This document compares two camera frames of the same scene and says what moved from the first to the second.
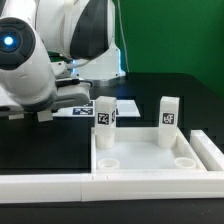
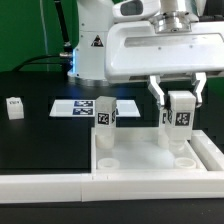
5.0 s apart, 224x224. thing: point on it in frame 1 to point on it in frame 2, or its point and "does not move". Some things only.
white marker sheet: (125, 108) does not move
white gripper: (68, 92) to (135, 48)
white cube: (168, 122) does not move
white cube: (105, 121) does not move
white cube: (44, 115) to (181, 113)
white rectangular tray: (137, 149) does not move
